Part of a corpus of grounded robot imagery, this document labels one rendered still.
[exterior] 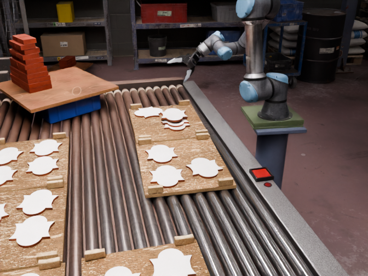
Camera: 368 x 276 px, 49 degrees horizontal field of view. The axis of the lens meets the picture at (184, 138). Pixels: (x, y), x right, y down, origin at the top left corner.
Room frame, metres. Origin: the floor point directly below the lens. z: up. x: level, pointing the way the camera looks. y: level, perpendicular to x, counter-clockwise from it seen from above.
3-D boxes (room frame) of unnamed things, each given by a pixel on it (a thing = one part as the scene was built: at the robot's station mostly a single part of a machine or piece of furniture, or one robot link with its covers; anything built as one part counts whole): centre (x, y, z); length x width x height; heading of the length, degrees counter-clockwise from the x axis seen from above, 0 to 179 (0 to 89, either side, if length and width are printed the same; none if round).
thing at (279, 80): (2.02, -0.49, 1.07); 0.13 x 0.12 x 0.14; 117
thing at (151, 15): (6.10, 0.30, 0.78); 0.66 x 0.45 x 0.28; 97
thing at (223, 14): (6.19, -0.67, 0.76); 0.50 x 0.36 x 0.24; 103
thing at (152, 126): (1.86, 0.09, 0.93); 0.41 x 0.35 x 0.02; 12
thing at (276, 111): (2.02, -0.50, 0.95); 0.15 x 0.15 x 0.10
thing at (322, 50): (5.42, -1.83, 0.44); 0.59 x 0.59 x 0.88
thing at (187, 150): (1.44, 0.01, 0.93); 0.41 x 0.35 x 0.02; 11
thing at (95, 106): (2.06, 0.67, 0.97); 0.31 x 0.31 x 0.10; 42
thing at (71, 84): (2.11, 0.71, 1.03); 0.50 x 0.50 x 0.02; 42
